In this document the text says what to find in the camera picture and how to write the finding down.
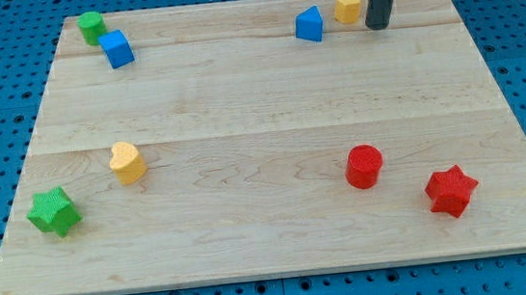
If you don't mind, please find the red star block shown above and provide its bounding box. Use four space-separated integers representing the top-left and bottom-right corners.
425 165 479 218

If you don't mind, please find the blue triangle block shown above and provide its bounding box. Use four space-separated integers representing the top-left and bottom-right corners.
295 6 324 42

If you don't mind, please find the green star block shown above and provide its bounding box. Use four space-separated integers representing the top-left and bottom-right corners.
27 186 82 238

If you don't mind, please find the green cylinder block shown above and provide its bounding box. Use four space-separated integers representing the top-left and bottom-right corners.
77 11 108 46

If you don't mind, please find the red cylinder block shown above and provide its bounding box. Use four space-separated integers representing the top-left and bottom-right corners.
345 145 383 189

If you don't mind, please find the wooden board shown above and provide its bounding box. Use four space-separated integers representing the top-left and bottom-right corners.
0 0 526 295

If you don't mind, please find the yellow hexagon block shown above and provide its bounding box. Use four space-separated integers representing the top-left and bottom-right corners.
333 0 363 24

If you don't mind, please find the yellow heart block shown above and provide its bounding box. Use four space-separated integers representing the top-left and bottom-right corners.
109 141 148 185

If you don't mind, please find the blue cube block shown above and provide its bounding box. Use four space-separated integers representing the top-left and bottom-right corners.
98 30 135 68

